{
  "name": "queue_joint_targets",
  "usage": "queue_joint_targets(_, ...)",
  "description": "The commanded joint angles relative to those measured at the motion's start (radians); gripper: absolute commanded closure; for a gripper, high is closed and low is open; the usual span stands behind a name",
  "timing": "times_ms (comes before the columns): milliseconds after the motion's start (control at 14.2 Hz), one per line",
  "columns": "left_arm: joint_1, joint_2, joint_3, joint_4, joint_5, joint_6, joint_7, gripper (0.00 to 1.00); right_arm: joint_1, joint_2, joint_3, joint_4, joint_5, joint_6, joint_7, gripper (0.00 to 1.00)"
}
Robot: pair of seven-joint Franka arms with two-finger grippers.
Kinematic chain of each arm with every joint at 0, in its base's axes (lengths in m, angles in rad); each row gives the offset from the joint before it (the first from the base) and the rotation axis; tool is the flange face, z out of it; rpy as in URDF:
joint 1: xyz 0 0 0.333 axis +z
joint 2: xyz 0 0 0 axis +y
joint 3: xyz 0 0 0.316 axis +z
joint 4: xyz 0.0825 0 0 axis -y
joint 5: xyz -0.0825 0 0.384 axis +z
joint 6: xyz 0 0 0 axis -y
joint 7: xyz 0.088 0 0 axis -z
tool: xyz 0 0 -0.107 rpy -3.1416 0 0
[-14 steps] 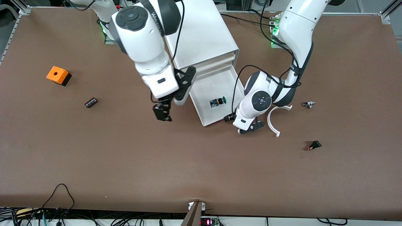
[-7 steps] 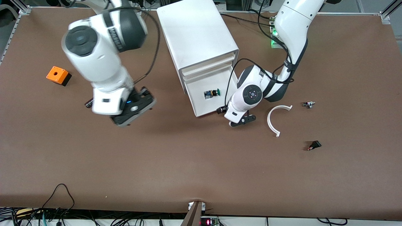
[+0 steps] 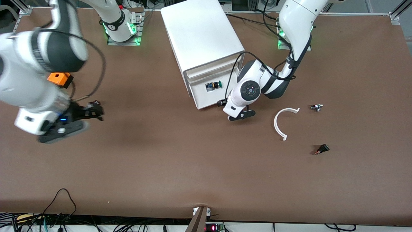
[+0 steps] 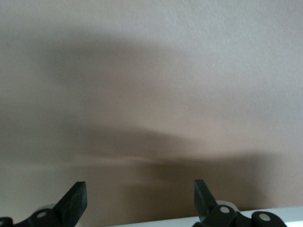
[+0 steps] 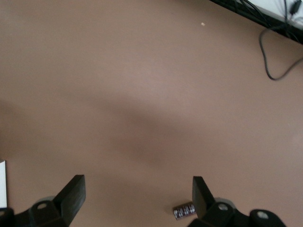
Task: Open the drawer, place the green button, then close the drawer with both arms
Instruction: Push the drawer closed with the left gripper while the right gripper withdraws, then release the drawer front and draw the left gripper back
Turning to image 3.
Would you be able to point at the small silver metal component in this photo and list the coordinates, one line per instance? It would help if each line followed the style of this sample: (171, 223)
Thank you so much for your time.
(316, 107)

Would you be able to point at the small black rocker switch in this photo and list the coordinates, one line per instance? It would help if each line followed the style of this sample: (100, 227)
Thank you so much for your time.
(323, 149)

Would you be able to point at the white curved plastic arc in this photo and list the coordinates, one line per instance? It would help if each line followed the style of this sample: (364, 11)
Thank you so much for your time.
(276, 124)

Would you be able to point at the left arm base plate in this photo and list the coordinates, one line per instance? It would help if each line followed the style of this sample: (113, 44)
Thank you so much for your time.
(283, 47)

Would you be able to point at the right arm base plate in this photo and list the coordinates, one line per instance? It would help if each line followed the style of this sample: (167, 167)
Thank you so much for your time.
(124, 43)

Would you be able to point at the aluminium side frame rail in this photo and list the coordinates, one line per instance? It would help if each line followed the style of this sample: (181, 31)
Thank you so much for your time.
(17, 19)

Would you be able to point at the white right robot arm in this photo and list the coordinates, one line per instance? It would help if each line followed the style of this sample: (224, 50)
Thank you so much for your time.
(29, 74)

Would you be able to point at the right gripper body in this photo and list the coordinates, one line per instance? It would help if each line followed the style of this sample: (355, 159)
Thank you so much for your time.
(79, 111)

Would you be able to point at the small black terminal block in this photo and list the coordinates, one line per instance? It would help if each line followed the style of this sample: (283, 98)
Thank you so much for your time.
(95, 102)

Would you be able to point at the red LED display board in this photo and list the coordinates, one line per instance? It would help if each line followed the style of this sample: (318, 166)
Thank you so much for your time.
(214, 228)

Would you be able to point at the aluminium corner frame bracket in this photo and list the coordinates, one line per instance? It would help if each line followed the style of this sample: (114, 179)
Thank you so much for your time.
(394, 16)

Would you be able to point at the green push button switch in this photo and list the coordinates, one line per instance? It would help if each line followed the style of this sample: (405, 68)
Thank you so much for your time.
(212, 87)

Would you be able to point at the white drawer cabinet housing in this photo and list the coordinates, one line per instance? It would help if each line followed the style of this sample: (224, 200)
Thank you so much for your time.
(199, 32)

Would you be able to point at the orange button enclosure box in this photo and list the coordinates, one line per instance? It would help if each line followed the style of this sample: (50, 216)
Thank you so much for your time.
(62, 79)

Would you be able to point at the brown camera mounting post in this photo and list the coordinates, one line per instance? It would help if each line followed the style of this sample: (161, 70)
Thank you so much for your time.
(198, 222)

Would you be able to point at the aluminium table edge rail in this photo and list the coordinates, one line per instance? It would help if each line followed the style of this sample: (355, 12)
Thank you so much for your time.
(354, 14)

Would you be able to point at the white plastic cabinet drawer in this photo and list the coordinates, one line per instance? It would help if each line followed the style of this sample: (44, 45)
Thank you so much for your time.
(212, 66)
(206, 100)
(212, 72)
(201, 82)

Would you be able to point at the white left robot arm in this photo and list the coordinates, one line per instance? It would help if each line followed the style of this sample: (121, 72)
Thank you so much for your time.
(296, 22)

